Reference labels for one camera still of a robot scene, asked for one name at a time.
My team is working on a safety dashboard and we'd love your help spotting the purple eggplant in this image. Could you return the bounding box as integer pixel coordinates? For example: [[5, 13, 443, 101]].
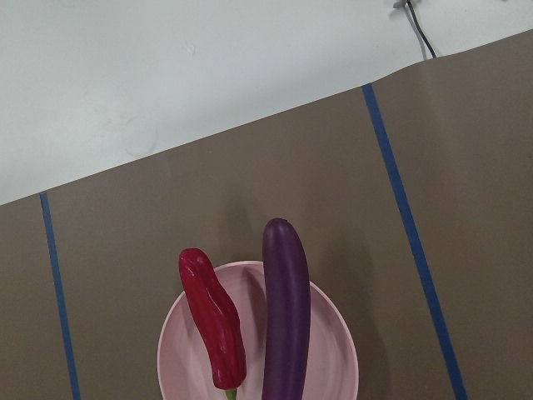
[[262, 218, 311, 399]]

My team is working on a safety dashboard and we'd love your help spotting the red chili pepper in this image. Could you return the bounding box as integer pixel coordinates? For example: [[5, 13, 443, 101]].
[[178, 248, 247, 399]]

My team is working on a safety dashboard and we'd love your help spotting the pink plate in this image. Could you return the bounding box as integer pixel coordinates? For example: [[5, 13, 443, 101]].
[[157, 261, 359, 400]]

